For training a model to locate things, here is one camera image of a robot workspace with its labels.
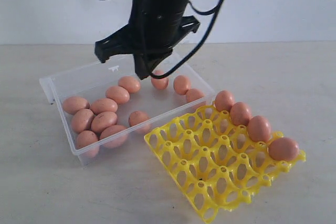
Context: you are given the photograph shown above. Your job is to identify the brown egg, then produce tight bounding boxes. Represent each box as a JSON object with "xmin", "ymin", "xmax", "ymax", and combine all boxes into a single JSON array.
[
  {"xmin": 185, "ymin": 88, "xmax": 206, "ymax": 110},
  {"xmin": 268, "ymin": 137, "xmax": 299, "ymax": 161},
  {"xmin": 90, "ymin": 98, "xmax": 118, "ymax": 115},
  {"xmin": 230, "ymin": 102, "xmax": 252, "ymax": 126},
  {"xmin": 99, "ymin": 125, "xmax": 129, "ymax": 148},
  {"xmin": 62, "ymin": 96, "xmax": 90, "ymax": 115},
  {"xmin": 151, "ymin": 70, "xmax": 169, "ymax": 90},
  {"xmin": 128, "ymin": 111, "xmax": 151, "ymax": 134},
  {"xmin": 91, "ymin": 111, "xmax": 118, "ymax": 133},
  {"xmin": 118, "ymin": 76, "xmax": 141, "ymax": 93},
  {"xmin": 106, "ymin": 86, "xmax": 130, "ymax": 104},
  {"xmin": 71, "ymin": 109, "xmax": 94, "ymax": 133},
  {"xmin": 247, "ymin": 115, "xmax": 271, "ymax": 143},
  {"xmin": 76, "ymin": 130, "xmax": 99, "ymax": 158},
  {"xmin": 173, "ymin": 75, "xmax": 191, "ymax": 95},
  {"xmin": 214, "ymin": 90, "xmax": 235, "ymax": 112}
]

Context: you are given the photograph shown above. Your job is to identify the clear plastic storage box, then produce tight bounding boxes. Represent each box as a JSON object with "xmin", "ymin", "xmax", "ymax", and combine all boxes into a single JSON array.
[{"xmin": 40, "ymin": 55, "xmax": 214, "ymax": 164}]

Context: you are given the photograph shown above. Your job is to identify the yellow plastic egg tray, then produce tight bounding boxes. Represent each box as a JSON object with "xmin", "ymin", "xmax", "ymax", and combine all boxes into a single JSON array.
[{"xmin": 144, "ymin": 105, "xmax": 296, "ymax": 223}]

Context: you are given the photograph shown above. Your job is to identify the black cable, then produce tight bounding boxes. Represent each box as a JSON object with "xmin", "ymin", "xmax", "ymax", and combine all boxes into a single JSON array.
[{"xmin": 141, "ymin": 0, "xmax": 241, "ymax": 80}]

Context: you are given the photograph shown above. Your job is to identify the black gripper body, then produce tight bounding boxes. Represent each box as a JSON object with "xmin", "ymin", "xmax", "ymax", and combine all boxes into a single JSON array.
[{"xmin": 127, "ymin": 0, "xmax": 200, "ymax": 56}]

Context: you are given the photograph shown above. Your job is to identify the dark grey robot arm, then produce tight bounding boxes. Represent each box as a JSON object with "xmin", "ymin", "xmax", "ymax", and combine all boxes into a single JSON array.
[{"xmin": 94, "ymin": 0, "xmax": 200, "ymax": 80}]

